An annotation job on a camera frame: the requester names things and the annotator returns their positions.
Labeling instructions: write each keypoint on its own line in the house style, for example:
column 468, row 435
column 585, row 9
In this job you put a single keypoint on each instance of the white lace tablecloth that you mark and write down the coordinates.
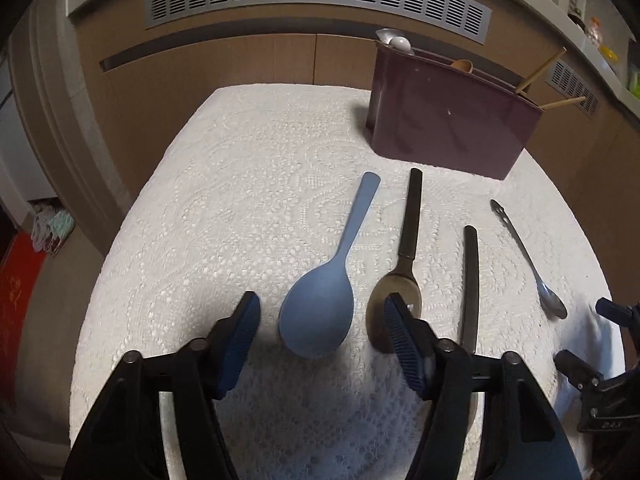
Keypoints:
column 250, row 185

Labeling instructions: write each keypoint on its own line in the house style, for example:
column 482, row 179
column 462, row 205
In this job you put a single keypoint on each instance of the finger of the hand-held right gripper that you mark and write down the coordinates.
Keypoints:
column 575, row 366
column 617, row 311

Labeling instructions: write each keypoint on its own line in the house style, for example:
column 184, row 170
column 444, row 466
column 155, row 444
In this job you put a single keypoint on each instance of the red box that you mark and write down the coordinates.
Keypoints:
column 15, row 310

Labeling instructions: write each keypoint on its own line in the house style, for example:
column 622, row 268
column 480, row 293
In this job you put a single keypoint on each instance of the green and white bags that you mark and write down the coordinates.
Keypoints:
column 632, row 82

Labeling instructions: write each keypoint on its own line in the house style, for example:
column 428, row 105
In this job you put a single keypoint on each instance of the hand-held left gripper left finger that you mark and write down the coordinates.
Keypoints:
column 240, row 345

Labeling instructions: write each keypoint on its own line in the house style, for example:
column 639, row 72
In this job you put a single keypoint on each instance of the wooden kitchen cabinet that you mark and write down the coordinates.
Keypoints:
column 250, row 60

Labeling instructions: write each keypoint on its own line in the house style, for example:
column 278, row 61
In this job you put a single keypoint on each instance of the short grey vent grille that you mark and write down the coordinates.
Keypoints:
column 570, row 85

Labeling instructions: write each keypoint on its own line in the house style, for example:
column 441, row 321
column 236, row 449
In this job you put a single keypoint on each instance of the blue plastic rice spoon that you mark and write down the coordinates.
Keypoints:
column 315, row 310

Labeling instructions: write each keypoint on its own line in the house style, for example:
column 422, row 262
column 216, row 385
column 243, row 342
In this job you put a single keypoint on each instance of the white plastic spoon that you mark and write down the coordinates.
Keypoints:
column 385, row 35

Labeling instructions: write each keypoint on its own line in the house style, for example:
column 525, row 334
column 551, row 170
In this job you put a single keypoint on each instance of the wooden spoon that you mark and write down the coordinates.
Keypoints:
column 462, row 65

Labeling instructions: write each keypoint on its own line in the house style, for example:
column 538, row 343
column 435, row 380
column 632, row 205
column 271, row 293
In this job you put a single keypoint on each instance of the pale cloth bundle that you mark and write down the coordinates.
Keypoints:
column 50, row 225

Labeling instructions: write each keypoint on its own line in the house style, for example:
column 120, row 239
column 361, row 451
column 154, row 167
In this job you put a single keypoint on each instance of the white ball-ended metal spoon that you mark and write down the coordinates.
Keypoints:
column 401, row 44

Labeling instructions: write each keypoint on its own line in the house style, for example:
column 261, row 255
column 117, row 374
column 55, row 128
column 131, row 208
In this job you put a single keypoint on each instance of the wooden chopstick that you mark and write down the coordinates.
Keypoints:
column 562, row 103
column 540, row 71

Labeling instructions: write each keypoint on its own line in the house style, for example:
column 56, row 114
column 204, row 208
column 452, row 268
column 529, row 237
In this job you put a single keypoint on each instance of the clear bottle with orange cap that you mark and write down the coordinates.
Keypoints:
column 594, row 32

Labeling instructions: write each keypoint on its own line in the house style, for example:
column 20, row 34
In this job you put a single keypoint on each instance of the white shelf cabinet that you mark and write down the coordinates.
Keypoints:
column 20, row 125

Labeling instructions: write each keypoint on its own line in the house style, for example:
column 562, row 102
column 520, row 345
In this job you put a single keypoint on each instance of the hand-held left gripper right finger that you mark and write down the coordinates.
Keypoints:
column 404, row 350

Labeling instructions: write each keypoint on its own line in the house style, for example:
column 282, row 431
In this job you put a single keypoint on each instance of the maroon plastic utensil holder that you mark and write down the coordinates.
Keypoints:
column 450, row 125

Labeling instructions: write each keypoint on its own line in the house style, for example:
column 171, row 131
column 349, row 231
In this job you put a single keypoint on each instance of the steel spoon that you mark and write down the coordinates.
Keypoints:
column 525, row 250

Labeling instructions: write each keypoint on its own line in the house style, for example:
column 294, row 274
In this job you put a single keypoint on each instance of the jar with yellow lid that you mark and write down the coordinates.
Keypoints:
column 608, row 53

